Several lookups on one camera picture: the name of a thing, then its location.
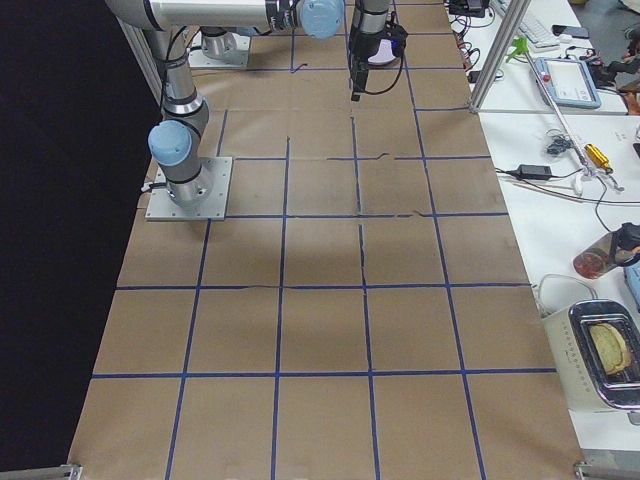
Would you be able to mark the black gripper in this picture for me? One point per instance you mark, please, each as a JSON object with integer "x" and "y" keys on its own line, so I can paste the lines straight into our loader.
{"x": 361, "y": 48}

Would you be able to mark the green headed grabber stick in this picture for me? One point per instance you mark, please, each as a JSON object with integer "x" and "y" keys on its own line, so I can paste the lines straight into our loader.
{"x": 589, "y": 167}

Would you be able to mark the white keyboard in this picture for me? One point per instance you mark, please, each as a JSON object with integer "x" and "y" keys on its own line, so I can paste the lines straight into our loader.
{"x": 539, "y": 37}

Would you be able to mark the black power adapter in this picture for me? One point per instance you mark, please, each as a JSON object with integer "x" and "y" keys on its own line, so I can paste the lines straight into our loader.
{"x": 534, "y": 172}

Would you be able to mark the blue teach pendant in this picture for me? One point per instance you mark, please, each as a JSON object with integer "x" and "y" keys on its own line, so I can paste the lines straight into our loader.
{"x": 569, "y": 82}

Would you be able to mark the black smartphone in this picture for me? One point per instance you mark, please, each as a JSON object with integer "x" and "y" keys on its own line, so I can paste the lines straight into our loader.
{"x": 572, "y": 31}

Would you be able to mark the cream toaster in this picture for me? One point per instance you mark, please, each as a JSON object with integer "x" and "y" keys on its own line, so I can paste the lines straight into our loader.
{"x": 586, "y": 385}

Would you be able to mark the toast slice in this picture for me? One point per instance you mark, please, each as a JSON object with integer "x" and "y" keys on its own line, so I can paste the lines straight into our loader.
{"x": 611, "y": 347}

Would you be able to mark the aluminium frame post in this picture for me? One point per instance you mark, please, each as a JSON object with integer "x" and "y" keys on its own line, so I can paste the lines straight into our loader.
{"x": 505, "y": 34}

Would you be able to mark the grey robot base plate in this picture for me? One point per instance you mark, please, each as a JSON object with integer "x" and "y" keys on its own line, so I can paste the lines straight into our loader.
{"x": 206, "y": 197}

